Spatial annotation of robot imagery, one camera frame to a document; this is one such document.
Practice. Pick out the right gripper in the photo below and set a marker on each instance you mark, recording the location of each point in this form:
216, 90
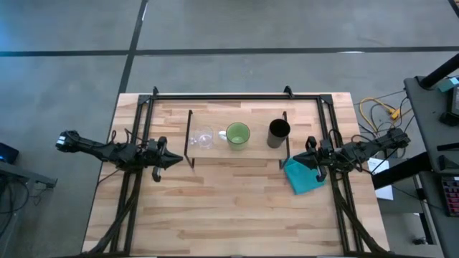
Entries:
324, 157

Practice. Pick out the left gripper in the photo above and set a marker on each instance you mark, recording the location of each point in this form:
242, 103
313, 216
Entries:
154, 156

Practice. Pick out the tall black cup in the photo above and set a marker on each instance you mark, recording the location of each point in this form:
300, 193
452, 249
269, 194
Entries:
276, 139

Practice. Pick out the clear glass cup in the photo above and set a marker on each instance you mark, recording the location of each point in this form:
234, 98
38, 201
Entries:
205, 138

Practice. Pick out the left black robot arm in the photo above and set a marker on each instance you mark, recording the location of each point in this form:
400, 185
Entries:
100, 150

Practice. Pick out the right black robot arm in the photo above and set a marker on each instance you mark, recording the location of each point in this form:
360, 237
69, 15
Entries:
365, 147

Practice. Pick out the teal cloth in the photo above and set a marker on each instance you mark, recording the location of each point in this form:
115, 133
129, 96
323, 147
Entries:
305, 182

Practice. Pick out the white paper sheet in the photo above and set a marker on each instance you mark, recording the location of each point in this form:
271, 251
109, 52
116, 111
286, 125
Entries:
385, 193

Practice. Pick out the black beam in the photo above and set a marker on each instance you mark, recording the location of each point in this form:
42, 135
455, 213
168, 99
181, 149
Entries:
398, 172

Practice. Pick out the grey desk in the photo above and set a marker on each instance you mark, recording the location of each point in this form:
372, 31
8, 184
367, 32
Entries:
426, 118

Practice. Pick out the black desk device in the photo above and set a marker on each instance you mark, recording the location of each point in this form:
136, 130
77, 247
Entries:
450, 119

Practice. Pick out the black keypad device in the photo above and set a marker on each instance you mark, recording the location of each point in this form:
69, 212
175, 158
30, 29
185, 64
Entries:
452, 197

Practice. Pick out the grey side table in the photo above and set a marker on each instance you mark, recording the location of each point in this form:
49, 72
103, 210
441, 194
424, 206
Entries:
21, 173

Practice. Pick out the black slanted pole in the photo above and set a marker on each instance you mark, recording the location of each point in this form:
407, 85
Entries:
439, 73

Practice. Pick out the teal box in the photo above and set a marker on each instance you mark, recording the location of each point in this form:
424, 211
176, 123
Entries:
448, 85

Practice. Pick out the black device with blue light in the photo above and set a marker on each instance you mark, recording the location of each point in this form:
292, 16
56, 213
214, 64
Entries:
7, 154

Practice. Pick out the black metal rig frame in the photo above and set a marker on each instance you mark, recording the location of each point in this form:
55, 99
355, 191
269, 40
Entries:
222, 96

